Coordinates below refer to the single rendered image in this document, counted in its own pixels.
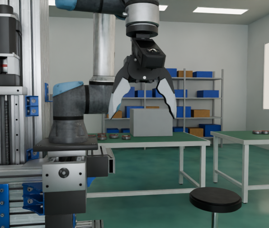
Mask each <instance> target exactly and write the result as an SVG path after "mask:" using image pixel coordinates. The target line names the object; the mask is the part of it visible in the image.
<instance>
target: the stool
mask: <svg viewBox="0 0 269 228"><path fill-rule="evenodd" d="M189 201H190V203H192V205H194V206H195V207H197V208H199V209H201V210H205V211H208V212H211V228H218V213H231V212H234V211H237V210H238V209H240V208H241V206H242V198H241V197H240V196H239V195H238V194H237V193H235V192H233V191H231V190H227V189H223V188H217V187H200V188H196V189H194V190H192V191H191V192H190V194H189Z"/></svg>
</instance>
